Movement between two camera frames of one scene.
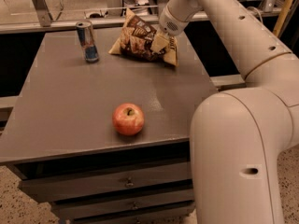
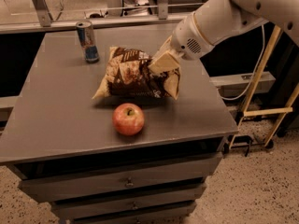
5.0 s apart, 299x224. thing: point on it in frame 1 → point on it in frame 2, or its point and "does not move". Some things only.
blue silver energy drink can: x=86 y=32 does not move
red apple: x=128 y=119 does not move
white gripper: x=172 y=24 → x=185 y=37
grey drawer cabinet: x=106 y=141 does not move
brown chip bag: x=135 y=38 → x=128 y=75
